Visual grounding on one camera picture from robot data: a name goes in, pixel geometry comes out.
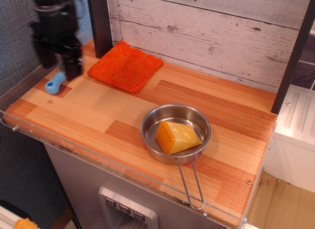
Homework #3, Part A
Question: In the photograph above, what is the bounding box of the blue handled grey spoon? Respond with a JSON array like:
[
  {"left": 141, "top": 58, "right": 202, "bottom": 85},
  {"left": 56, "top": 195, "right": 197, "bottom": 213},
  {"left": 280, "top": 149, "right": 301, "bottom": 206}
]
[{"left": 45, "top": 61, "right": 66, "bottom": 95}]

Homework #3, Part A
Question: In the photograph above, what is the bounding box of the yellow toy cheese wedge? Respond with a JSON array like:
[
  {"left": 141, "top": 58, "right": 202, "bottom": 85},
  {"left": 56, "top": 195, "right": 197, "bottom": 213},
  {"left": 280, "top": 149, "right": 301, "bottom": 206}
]
[{"left": 156, "top": 121, "right": 202, "bottom": 155}]

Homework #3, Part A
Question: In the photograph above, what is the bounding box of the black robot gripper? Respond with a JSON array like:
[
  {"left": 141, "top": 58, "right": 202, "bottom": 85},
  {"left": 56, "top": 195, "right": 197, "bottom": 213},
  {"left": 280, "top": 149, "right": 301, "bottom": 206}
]
[{"left": 31, "top": 0, "right": 82, "bottom": 81}]

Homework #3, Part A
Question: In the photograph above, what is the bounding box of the clear acrylic table guard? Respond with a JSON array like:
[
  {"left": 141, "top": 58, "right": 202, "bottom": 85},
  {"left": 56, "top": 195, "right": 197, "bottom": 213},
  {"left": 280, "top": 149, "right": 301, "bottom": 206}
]
[{"left": 0, "top": 29, "right": 276, "bottom": 227}]

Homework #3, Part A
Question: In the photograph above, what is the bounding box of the yellow object bottom left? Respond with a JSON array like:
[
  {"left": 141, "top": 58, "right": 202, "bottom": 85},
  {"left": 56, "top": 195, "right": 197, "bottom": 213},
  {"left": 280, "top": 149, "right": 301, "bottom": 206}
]
[{"left": 13, "top": 218, "right": 38, "bottom": 229}]

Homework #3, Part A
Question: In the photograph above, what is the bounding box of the silver toy dispenser panel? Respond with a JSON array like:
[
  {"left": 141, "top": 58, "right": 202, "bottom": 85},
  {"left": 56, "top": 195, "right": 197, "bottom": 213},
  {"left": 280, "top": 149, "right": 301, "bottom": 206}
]
[{"left": 98, "top": 186, "right": 159, "bottom": 229}]

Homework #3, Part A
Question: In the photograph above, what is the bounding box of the orange folded cloth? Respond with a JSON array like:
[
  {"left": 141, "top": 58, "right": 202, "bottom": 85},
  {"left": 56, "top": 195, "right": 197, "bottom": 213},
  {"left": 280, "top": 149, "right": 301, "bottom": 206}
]
[{"left": 88, "top": 41, "right": 163, "bottom": 93}]

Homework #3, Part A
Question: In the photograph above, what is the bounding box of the dark vertical post right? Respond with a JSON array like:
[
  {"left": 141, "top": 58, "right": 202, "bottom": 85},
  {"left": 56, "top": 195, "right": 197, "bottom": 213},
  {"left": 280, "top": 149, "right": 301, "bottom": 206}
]
[{"left": 271, "top": 0, "right": 315, "bottom": 114}]

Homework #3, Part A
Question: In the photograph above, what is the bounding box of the white toy cabinet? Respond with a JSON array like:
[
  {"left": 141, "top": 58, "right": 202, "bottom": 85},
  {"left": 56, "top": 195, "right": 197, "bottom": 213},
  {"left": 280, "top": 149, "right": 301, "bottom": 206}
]
[{"left": 263, "top": 85, "right": 315, "bottom": 192}]

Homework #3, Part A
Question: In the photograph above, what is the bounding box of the steel pan with wire handle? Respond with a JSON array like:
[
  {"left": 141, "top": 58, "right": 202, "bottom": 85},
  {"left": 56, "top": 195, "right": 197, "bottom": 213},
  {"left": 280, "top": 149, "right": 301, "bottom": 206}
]
[{"left": 140, "top": 103, "right": 211, "bottom": 210}]

